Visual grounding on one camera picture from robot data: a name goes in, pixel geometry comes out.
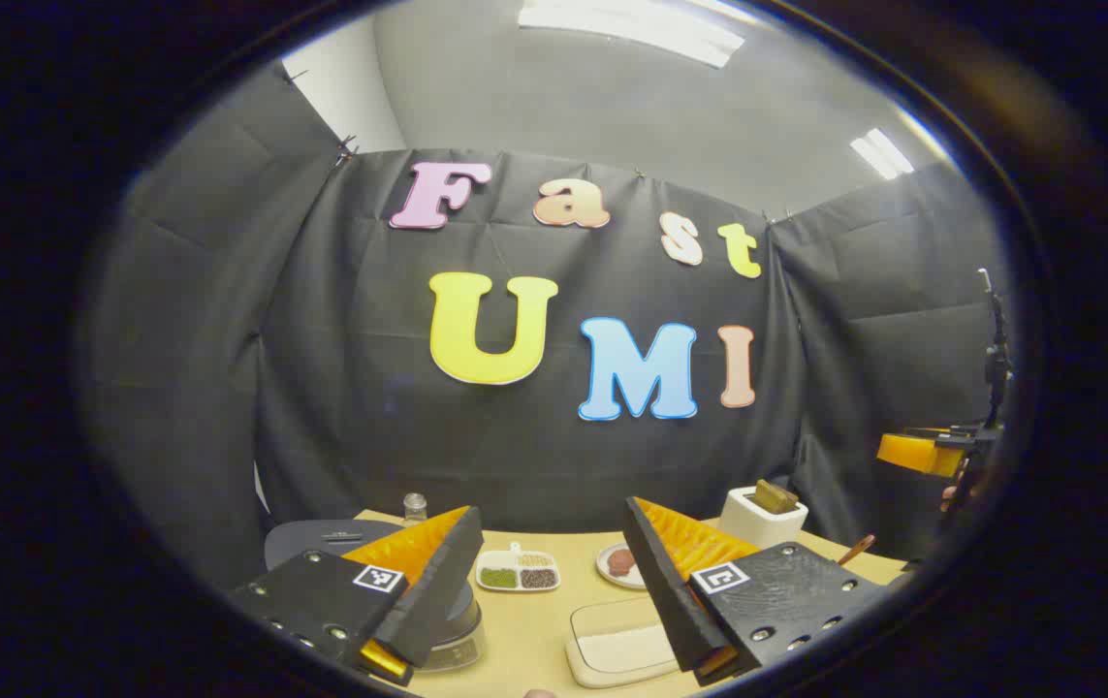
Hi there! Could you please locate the white round plate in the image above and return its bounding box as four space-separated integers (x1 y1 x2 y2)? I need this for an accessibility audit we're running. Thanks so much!
596 543 649 590

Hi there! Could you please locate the small ceiling light panel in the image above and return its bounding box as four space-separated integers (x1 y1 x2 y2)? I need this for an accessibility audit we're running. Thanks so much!
850 128 915 181

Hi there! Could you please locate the white divided dish of beans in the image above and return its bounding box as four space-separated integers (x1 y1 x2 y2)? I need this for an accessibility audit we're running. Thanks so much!
475 543 561 593

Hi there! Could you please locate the long ceiling light panel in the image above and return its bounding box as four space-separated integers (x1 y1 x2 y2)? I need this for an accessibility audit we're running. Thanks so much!
520 0 746 69

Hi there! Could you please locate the clear plastic rice container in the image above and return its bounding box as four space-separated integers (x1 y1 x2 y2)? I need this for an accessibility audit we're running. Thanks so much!
566 596 681 689

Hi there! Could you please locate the grey and silver rice cooker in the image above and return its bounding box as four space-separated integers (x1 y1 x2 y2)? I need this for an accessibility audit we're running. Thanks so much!
265 519 487 672

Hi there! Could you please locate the brown bread slice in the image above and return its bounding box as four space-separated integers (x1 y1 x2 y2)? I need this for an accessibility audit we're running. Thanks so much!
754 480 800 515

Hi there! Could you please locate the white rice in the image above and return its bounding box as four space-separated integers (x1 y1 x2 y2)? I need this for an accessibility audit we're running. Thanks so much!
578 625 676 675

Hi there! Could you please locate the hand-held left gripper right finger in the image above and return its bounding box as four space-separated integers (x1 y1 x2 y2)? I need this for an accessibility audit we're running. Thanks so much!
623 496 908 687

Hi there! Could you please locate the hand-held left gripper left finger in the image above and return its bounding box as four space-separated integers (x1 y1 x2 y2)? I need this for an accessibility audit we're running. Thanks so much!
229 504 485 687

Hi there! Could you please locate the black backdrop cloth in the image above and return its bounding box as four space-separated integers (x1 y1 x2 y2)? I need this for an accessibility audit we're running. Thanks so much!
79 58 1015 592

